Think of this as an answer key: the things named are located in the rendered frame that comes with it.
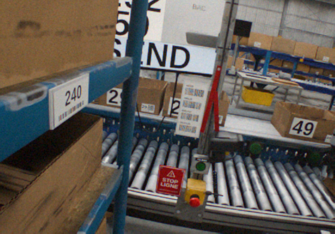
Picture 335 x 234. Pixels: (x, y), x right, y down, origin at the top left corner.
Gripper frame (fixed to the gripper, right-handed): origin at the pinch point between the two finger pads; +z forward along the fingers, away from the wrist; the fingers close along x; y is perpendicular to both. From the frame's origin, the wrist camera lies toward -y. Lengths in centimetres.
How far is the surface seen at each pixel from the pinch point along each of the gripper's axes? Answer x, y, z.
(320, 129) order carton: 6.9, -28.9, -17.7
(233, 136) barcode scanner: -62, 35, -29
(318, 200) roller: -6.0, 12.8, 6.4
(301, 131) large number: -5.8, -28.7, -14.3
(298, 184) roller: -12.5, 0.7, 6.3
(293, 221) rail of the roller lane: -26.3, 30.9, 6.4
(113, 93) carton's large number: -125, -29, -17
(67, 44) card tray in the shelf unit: -92, 89, -56
